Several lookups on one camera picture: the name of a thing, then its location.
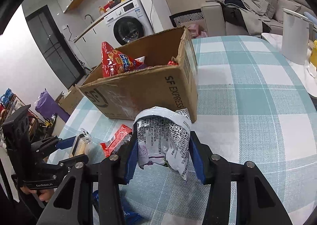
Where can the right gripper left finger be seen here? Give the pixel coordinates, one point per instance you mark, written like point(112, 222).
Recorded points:
point(72, 201)

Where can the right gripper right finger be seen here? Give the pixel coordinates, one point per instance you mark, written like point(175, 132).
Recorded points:
point(257, 202)

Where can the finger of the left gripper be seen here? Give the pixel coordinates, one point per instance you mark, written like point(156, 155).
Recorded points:
point(57, 143)
point(66, 165)

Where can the clear cracker pack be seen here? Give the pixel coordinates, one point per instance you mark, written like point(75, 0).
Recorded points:
point(83, 144)

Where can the red black snack pack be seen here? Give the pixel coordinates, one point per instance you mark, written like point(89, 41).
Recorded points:
point(121, 137)

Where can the red corn snack bag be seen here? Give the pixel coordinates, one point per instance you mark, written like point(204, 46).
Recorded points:
point(114, 62)

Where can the purple snack bag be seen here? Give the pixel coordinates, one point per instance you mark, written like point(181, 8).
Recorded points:
point(163, 138)

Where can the silver snack bag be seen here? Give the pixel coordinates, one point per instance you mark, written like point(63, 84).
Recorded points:
point(141, 59)

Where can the left hand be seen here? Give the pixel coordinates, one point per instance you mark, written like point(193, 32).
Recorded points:
point(45, 195)

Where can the small cardboard box on floor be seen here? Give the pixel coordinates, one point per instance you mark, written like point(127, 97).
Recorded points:
point(69, 100)

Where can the teal plaid tablecloth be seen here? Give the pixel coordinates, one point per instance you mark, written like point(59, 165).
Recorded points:
point(251, 107)

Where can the white side table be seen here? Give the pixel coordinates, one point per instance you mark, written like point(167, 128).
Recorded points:
point(308, 81)

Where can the SF cardboard box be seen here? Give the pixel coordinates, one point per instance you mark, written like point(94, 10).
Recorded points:
point(169, 80)

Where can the white washing machine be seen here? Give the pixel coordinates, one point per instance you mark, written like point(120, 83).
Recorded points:
point(127, 23)

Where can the yellow plastic bag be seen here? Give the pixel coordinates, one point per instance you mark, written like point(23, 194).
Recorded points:
point(313, 54)

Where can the white cylindrical bin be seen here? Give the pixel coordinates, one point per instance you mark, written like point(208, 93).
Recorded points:
point(295, 36)

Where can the pink cloth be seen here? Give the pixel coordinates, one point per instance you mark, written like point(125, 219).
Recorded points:
point(196, 31)

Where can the grey sofa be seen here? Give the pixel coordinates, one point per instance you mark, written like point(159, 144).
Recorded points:
point(216, 25)

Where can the black patterned basket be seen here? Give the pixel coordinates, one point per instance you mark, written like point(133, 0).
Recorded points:
point(186, 16)

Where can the grey jacket on sofa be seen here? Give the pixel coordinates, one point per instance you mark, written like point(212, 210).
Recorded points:
point(248, 14)

